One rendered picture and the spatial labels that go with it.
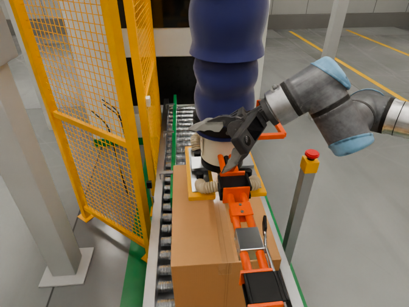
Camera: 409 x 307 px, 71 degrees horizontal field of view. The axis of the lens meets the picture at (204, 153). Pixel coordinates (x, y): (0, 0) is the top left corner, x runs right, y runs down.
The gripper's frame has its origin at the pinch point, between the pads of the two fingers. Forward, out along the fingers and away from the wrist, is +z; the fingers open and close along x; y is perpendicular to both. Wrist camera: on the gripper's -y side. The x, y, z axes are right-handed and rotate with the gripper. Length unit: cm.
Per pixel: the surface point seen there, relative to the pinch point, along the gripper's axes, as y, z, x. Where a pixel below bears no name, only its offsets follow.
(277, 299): -24.9, -3.8, -27.2
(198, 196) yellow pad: 18.3, 20.0, -18.5
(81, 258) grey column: 73, 160, -44
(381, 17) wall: 1006, -336, -231
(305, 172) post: 67, -10, -58
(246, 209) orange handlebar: 0.6, 0.3, -20.8
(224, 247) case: 14.7, 23.1, -40.5
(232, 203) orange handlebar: 2.3, 3.5, -18.0
